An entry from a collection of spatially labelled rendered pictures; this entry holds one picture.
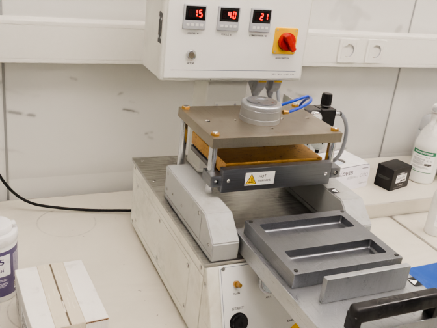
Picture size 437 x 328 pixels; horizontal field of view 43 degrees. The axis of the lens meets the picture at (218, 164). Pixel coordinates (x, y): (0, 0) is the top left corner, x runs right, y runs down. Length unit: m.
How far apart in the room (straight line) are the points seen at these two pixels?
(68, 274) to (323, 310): 0.48
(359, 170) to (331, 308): 0.87
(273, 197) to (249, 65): 0.28
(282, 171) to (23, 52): 0.67
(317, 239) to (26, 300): 0.49
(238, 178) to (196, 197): 0.08
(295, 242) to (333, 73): 0.93
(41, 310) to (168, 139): 0.73
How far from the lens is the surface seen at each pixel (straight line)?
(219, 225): 0.93
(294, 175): 1.05
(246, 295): 0.97
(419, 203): 1.71
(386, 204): 1.62
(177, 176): 1.06
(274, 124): 1.06
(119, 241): 1.32
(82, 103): 1.47
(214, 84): 1.20
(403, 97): 1.96
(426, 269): 1.44
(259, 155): 1.05
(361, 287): 0.85
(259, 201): 1.16
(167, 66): 1.12
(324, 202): 1.11
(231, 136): 0.97
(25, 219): 1.42
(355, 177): 1.64
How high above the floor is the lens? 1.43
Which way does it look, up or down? 22 degrees down
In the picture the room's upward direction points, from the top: 7 degrees clockwise
